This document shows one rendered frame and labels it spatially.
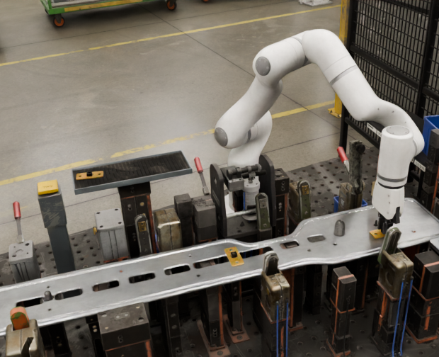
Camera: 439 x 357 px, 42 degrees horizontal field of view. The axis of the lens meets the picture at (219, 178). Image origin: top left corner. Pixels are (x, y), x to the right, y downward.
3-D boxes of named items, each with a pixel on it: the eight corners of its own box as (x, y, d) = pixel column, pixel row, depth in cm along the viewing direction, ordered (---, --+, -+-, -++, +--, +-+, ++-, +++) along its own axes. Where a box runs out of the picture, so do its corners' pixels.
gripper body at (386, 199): (370, 172, 167) (367, 204, 173) (389, 189, 158) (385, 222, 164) (393, 168, 169) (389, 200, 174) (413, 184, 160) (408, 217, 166)
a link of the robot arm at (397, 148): (389, 161, 168) (371, 172, 163) (394, 120, 161) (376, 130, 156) (415, 170, 163) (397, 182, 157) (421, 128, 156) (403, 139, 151)
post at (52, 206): (62, 307, 195) (36, 199, 172) (61, 293, 201) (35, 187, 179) (85, 302, 196) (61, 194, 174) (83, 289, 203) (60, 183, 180)
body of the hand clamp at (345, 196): (340, 275, 203) (348, 192, 185) (332, 264, 209) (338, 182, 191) (356, 272, 204) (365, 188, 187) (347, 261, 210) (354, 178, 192)
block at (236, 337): (233, 344, 177) (230, 272, 163) (221, 316, 188) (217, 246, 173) (249, 340, 178) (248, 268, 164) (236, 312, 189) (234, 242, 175)
